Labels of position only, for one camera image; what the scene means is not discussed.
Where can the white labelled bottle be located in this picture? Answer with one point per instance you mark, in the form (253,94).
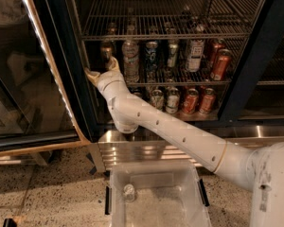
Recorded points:
(194,54)

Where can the upper wire shelf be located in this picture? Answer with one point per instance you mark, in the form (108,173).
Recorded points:
(164,19)

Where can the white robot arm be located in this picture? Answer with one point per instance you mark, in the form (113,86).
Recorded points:
(259,170)

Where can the glass fridge door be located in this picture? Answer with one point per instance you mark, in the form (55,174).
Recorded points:
(35,113)

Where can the red coke can left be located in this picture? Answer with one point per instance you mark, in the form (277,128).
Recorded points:
(190,101)

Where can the white green can right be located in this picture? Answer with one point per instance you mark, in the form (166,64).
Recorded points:
(173,99)

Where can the green white slim can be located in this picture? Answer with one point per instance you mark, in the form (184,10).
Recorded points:
(173,53)

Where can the red can rear middle shelf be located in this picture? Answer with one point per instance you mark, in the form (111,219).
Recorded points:
(214,46)

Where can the clear plastic water bottle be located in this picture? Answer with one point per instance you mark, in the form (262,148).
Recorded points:
(130,50)

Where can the red can shelf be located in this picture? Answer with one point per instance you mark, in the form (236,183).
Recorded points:
(214,46)
(222,61)

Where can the small clear cup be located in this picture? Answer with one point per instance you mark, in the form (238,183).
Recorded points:
(129,193)

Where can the black bin handle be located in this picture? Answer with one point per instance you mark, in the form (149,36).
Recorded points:
(203,193)
(108,196)

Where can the clear plastic bin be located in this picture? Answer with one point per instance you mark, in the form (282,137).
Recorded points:
(166,195)

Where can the stainless steel fridge base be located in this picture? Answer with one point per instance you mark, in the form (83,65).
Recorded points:
(114,148)

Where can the black bin handle left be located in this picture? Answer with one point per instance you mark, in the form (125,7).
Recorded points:
(108,196)

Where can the blue patterned can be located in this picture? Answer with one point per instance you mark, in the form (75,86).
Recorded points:
(151,55)

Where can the middle wire shelf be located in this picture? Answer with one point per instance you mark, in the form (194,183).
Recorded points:
(179,76)

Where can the red can front middle shelf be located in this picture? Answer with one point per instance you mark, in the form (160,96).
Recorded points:
(222,61)

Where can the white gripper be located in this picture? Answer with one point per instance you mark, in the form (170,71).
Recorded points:
(109,78)

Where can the red coke can right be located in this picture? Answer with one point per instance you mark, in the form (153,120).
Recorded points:
(207,101)

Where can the black bin handle right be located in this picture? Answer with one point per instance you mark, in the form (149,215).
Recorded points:
(203,193)

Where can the wire shelf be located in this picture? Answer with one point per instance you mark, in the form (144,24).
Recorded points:
(179,76)
(164,19)

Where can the blue pepsi can right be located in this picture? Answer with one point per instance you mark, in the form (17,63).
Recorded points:
(138,94)

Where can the red coke can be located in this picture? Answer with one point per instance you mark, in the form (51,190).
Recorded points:
(190,101)
(207,101)

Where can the white green can left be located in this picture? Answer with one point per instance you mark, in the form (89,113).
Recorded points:
(157,99)

